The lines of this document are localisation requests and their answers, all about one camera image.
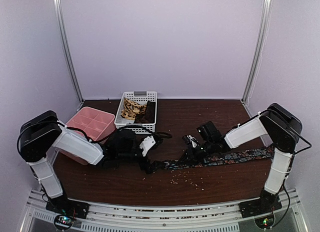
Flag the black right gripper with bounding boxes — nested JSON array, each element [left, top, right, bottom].
[[178, 139, 215, 165]]

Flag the navy floral patterned tie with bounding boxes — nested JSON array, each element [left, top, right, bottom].
[[162, 145, 275, 170]]

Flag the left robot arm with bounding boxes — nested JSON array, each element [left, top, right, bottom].
[[16, 110, 164, 214]]

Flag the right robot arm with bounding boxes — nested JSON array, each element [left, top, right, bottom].
[[178, 103, 303, 213]]

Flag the dark brown red floral tie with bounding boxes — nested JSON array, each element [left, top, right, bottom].
[[134, 101, 156, 124]]

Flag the white perforated plastic basket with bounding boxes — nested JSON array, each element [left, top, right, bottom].
[[114, 91, 158, 134]]

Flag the yellow floral tie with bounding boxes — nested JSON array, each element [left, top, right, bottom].
[[121, 98, 147, 120]]

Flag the pink divided organizer tray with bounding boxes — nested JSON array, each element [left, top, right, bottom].
[[58, 106, 116, 166]]

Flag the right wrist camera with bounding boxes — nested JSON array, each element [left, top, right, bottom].
[[182, 135, 199, 148]]

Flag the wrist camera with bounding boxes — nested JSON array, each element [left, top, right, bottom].
[[139, 136, 156, 157], [182, 135, 199, 148]]

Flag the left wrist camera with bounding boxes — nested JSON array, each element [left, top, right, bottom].
[[139, 136, 156, 157]]

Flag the aluminium front rail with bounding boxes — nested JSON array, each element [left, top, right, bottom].
[[19, 188, 308, 232]]

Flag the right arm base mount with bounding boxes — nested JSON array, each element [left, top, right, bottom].
[[239, 196, 282, 218]]

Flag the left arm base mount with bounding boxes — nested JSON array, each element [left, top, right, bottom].
[[45, 196, 90, 219]]

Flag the right aluminium frame post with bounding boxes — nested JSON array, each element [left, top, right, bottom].
[[242, 0, 273, 106]]

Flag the aluminium frame post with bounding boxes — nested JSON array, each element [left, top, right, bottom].
[[242, 0, 273, 106], [53, 0, 84, 105]]

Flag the left aluminium frame post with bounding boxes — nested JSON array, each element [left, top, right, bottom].
[[53, 0, 84, 105]]

